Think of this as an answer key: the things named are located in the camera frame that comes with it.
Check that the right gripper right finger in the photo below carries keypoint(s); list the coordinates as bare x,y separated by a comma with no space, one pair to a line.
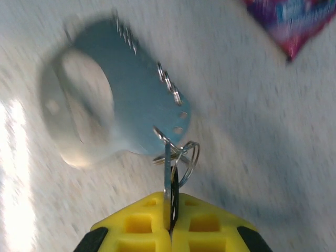
225,218

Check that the silver key with black tag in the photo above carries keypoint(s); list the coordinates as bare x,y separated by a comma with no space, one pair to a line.
167,178

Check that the black key holder with rings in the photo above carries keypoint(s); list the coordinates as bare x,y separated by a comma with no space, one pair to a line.
139,86

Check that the purple candy bag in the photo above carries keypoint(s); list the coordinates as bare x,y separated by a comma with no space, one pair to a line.
288,21

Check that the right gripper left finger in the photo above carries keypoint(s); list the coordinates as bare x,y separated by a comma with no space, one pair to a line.
141,210

